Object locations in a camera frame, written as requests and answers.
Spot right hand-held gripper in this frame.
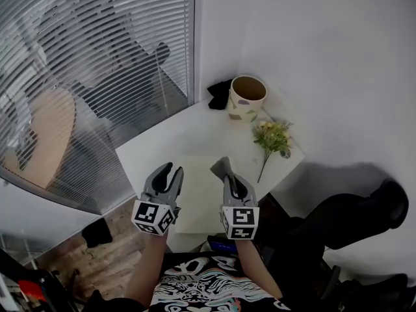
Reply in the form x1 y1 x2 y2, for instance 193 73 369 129
220 173 261 241

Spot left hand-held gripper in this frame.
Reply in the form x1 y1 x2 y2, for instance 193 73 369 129
131 162 185 237

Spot grey knitted cloth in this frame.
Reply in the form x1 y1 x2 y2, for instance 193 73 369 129
210 156 234 181

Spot person's left forearm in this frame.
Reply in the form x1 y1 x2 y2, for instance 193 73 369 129
125 232 170 307

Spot person's right forearm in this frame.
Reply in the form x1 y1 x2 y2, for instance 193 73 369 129
234 239 283 300

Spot black cloth on floor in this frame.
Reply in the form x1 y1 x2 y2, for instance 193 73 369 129
81 218 114 249

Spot black device with blue screen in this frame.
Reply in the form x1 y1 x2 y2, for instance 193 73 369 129
207 235 238 252

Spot artificial flower bouquet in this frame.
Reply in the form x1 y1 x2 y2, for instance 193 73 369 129
252 119 294 184

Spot cream patterned pot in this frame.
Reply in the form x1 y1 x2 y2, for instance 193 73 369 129
227 75 268 123

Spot black fabric bundle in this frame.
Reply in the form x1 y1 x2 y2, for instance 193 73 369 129
207 79 233 112

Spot black printed T-shirt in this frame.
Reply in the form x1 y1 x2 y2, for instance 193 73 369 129
90 252 293 312

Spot black office chair with headrest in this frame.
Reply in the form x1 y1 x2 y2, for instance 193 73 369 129
259 179 410 272

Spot white window blinds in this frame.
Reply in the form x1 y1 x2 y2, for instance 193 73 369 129
0 0 196 216

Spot red object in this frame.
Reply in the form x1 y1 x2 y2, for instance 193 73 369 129
18 279 43 302

